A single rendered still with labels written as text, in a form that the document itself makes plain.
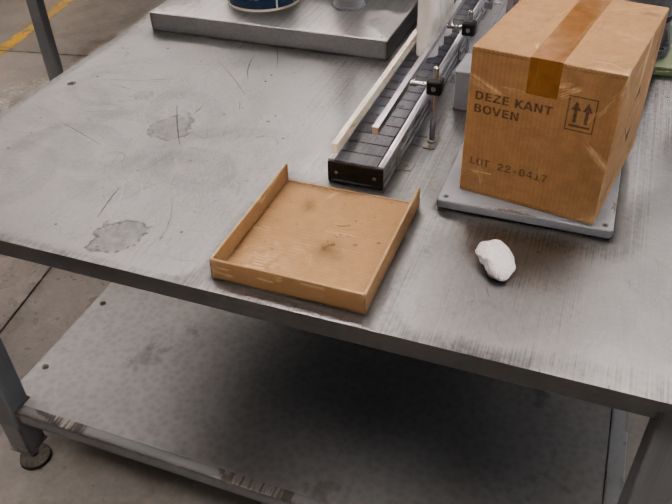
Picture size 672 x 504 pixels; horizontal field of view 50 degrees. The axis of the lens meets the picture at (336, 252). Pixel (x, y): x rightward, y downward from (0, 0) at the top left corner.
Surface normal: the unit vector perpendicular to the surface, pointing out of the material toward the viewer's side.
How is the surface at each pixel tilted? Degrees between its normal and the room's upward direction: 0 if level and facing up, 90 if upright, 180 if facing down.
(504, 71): 90
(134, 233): 0
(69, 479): 0
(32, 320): 0
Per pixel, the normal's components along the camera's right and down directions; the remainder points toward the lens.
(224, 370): -0.02, -0.78
